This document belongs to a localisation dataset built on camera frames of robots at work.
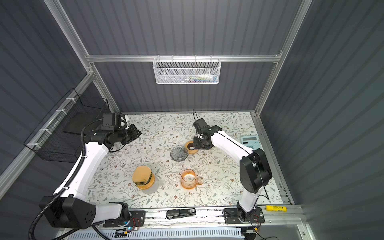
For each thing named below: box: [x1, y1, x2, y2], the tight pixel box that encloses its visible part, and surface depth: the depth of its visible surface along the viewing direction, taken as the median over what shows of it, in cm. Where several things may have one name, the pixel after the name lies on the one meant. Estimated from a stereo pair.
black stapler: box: [166, 208, 196, 220], surface depth 74 cm
